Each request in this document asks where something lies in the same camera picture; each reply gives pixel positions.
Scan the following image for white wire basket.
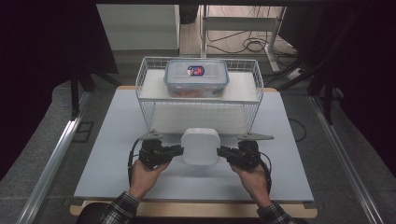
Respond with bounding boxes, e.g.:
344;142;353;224
135;56;265;135

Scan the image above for white translucent plastic container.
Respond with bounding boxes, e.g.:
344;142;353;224
180;127;221;166

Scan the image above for black floor cables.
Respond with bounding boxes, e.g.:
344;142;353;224
206;31;298;56

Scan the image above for blue-lidded plastic food container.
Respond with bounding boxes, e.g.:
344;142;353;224
163;59;231;99

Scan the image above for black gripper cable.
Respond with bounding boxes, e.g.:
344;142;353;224
127;139;141;188
260;152;273;194

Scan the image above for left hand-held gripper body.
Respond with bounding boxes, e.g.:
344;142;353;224
136;129;176;171

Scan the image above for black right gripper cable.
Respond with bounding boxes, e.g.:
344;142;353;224
260;152;273;194

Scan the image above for white power strip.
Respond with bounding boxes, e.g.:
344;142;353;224
285;67;305;82

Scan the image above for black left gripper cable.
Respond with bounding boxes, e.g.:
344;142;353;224
127;139;141;188

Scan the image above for person's left hand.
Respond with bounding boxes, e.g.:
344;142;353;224
129;159;172;200

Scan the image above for black bin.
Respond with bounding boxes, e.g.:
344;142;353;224
179;4;200;25

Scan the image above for pale blue table mat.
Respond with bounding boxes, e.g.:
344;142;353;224
74;88;315;203

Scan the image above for white metal desk frame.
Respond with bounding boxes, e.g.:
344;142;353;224
200;5;288;73

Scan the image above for black floor frame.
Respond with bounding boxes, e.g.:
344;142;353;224
72;120;95;144

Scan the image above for aluminium floor rail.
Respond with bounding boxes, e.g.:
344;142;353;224
17;91;92;224
308;94;385;224

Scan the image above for white cabinet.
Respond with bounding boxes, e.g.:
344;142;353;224
96;4;181;58

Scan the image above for black cable loop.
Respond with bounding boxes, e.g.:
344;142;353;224
288;117;308;143

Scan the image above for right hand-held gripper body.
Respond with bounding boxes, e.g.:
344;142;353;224
230;133;275;172

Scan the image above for black metal stand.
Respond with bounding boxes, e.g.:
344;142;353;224
68;60;120;120
275;12;362;125

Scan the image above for wooden table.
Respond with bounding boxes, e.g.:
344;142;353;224
69;85;318;219

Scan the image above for person's right hand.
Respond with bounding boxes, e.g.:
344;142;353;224
229;162;273;209

